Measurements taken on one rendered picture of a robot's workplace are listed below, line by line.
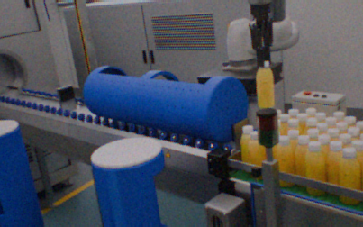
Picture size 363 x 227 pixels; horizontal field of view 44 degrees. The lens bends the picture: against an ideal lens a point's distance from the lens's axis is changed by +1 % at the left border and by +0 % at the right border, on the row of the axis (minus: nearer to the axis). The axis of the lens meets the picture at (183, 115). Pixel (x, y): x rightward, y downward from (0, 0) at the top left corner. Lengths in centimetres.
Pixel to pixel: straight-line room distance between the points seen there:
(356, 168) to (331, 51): 328
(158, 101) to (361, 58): 298
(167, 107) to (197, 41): 194
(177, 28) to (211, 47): 36
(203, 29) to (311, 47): 141
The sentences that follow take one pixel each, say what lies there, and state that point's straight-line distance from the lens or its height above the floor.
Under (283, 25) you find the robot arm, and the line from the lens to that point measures 250.
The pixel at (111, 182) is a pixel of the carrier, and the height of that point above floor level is 97.
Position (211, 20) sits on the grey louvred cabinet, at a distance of 373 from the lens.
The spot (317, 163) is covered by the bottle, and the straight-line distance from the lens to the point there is 155.
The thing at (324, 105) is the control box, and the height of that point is 107.
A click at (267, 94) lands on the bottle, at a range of 178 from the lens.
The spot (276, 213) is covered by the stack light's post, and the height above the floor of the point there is 93.
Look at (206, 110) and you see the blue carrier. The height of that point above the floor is 113.
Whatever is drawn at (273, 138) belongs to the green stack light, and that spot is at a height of 118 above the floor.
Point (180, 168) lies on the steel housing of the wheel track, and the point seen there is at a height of 83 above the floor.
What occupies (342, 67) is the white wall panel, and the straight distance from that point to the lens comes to 472.
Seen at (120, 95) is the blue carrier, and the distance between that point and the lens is 219.
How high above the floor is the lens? 168
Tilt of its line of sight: 18 degrees down
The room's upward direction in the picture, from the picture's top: 8 degrees counter-clockwise
